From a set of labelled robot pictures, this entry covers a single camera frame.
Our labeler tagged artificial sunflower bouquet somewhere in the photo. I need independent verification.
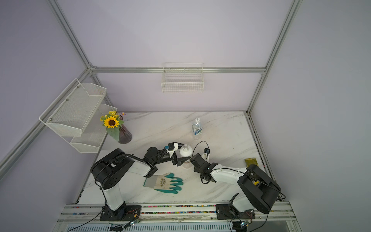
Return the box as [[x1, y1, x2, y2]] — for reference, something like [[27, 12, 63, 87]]
[[100, 110, 124, 142]]

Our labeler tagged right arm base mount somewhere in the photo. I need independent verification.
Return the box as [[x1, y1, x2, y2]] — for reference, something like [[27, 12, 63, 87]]
[[215, 193, 256, 220]]

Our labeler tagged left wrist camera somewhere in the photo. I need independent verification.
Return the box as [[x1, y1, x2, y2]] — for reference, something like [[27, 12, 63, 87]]
[[165, 142, 179, 158]]

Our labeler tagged white mesh lower shelf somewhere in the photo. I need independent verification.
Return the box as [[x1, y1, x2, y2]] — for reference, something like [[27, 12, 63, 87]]
[[70, 104, 117, 153]]

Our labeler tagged white mesh shelf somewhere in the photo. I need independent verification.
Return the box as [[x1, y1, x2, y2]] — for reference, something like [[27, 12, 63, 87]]
[[70, 104, 117, 153], [39, 79, 106, 137]]

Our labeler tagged green white work glove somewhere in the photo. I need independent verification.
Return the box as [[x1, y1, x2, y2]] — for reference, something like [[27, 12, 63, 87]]
[[143, 173, 183, 194]]

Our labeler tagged clear small water bottle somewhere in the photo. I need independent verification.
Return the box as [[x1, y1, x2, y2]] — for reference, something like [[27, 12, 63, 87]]
[[192, 121, 203, 140]]

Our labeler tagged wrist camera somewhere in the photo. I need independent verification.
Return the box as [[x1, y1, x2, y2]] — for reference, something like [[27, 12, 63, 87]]
[[165, 142, 179, 158], [202, 148, 210, 162]]

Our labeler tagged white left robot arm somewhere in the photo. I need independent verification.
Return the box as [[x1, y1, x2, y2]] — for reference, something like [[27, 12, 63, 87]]
[[90, 142, 191, 212]]

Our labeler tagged white label tea bottle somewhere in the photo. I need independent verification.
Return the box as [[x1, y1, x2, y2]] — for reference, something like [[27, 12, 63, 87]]
[[180, 144, 193, 169]]

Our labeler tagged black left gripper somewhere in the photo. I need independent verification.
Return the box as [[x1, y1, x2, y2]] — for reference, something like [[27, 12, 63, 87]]
[[153, 142, 190, 166]]

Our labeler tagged white mesh upper shelf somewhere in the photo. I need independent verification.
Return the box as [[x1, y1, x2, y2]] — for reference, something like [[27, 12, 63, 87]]
[[39, 79, 106, 137]]

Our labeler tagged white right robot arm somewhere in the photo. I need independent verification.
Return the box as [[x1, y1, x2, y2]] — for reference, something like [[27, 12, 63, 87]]
[[190, 154, 281, 214]]

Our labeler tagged white wire wall basket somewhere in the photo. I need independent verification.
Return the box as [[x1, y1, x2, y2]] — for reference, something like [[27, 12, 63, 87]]
[[161, 62, 204, 93]]

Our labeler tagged yellow black work glove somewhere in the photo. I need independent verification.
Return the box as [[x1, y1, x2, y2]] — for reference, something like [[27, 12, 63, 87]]
[[244, 158, 259, 167]]

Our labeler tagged dark glass flower vase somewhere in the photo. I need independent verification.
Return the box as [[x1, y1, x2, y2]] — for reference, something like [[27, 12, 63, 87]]
[[118, 124, 132, 144]]

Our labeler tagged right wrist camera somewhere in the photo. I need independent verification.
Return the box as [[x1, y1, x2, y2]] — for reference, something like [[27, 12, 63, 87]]
[[202, 148, 210, 162]]

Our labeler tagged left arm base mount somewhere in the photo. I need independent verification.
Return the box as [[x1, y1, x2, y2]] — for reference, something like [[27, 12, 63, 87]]
[[100, 202, 142, 221]]

